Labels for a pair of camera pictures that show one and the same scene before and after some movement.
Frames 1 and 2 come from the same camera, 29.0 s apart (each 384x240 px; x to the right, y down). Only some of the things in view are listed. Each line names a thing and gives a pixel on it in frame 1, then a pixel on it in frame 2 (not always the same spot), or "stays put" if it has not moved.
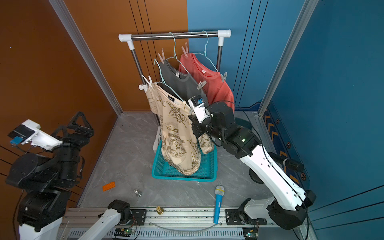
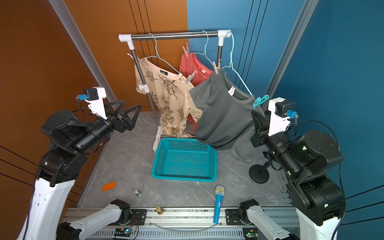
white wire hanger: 175,56 -> 231,66
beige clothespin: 163,57 -> 216,68
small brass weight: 159,210 stays put
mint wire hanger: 163,82 -> 157,55
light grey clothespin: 149,82 -> 130,56
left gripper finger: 82,126 -> 122,103
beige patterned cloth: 181,145 -> 177,110
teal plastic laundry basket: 207,171 stays put
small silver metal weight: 138,193 stays put
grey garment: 181,85 -> 229,111
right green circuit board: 250,233 stays put
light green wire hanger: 205,52 stays put
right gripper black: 199,131 -> 260,139
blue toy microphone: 219,191 stays put
